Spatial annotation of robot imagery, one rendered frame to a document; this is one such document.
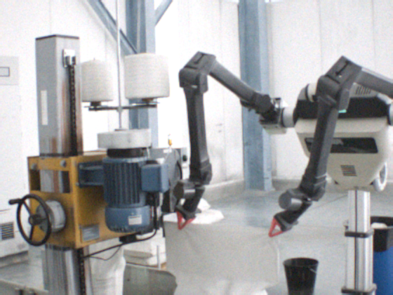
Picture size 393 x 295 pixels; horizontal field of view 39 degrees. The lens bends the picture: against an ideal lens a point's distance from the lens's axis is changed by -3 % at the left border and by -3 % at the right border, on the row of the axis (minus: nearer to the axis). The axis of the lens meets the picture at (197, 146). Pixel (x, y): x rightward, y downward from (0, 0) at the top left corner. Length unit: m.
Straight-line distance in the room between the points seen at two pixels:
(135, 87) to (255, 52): 8.96
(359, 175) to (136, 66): 1.01
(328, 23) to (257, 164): 2.94
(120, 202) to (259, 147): 9.03
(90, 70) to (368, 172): 1.16
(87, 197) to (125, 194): 0.18
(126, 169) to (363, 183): 1.02
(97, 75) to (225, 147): 8.27
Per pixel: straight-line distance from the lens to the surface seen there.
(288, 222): 2.01
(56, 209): 1.98
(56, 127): 1.99
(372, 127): 2.22
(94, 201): 2.04
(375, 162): 2.31
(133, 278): 2.89
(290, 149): 10.84
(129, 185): 1.89
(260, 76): 10.70
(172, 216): 2.38
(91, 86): 2.17
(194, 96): 1.99
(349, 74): 1.74
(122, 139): 1.85
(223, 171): 10.31
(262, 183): 10.89
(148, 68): 1.99
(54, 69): 2.00
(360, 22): 10.39
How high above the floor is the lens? 1.46
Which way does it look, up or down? 3 degrees down
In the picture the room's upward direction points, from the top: 2 degrees counter-clockwise
